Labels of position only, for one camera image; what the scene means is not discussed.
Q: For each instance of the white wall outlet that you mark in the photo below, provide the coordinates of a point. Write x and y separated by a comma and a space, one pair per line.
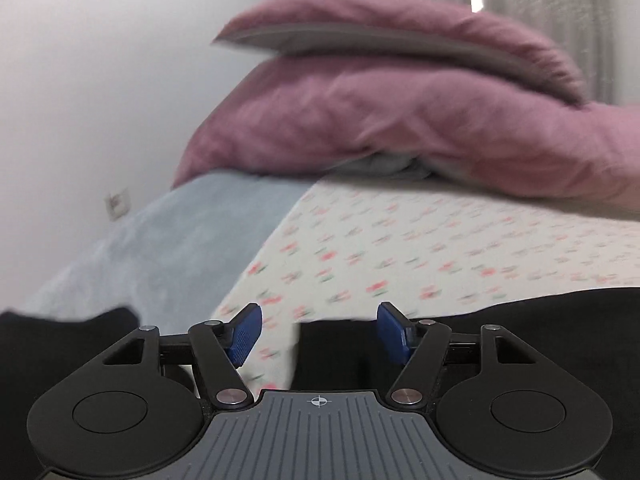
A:
118, 203

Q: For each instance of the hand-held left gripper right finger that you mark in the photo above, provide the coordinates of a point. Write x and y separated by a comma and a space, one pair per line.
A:
393, 334

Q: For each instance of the grey curtain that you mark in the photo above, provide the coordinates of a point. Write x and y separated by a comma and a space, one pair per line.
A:
550, 5

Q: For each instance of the pink duvet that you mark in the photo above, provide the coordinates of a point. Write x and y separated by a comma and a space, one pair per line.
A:
380, 120

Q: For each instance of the pink pillow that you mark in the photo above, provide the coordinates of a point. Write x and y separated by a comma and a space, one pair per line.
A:
400, 25

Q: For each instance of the black pants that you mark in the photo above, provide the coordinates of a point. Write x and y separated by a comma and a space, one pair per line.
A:
550, 325

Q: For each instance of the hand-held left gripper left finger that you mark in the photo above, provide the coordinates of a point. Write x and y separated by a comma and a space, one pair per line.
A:
244, 333

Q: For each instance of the grey cloth under duvet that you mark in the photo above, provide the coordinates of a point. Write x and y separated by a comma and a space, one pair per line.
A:
385, 165

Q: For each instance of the white floral bed sheet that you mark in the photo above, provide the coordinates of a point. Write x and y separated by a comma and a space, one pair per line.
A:
400, 240

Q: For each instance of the light blue blanket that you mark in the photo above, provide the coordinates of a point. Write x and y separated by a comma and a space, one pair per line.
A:
170, 240

